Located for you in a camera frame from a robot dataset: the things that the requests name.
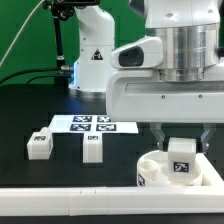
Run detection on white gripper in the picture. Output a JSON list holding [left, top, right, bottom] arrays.
[[106, 69, 224, 154]]

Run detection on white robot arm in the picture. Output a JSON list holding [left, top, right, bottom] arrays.
[[73, 0, 224, 145]]

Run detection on white marker sheet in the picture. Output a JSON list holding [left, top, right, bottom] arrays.
[[49, 115, 138, 134]]

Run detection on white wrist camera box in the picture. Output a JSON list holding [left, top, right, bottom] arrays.
[[111, 36, 163, 69]]

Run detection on white L-shaped barrier wall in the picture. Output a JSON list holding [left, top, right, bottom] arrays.
[[0, 153, 224, 216]]

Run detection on black cable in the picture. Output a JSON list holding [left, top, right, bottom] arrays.
[[0, 67, 73, 86]]

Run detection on grey cable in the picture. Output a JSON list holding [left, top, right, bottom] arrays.
[[0, 0, 47, 68]]

